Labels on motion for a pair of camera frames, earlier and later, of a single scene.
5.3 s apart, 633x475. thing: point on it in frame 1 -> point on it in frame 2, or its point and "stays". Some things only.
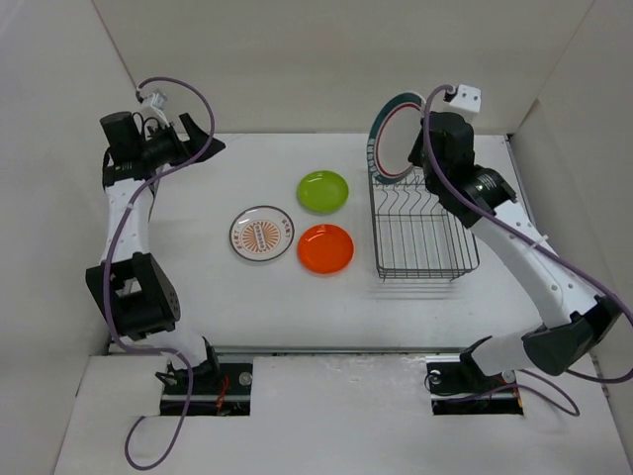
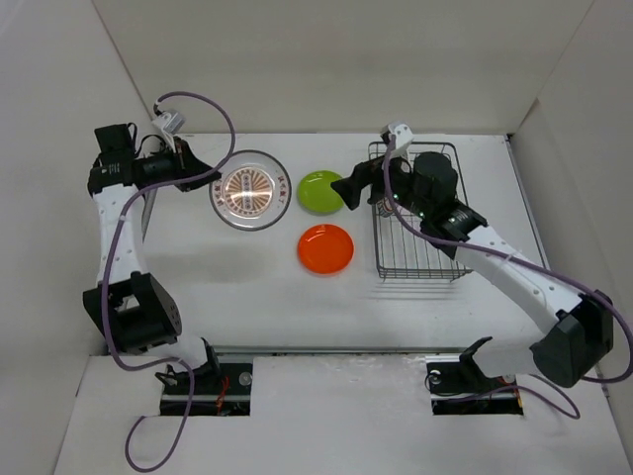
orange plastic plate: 325,248 stays
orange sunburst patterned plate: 261,233 -> 254,193
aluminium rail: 245,350 stays
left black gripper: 187,149 -> 184,161
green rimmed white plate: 392,135 -> 385,207
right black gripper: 415,154 -> 365,173
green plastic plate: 322,191 stays
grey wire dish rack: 417,237 stays
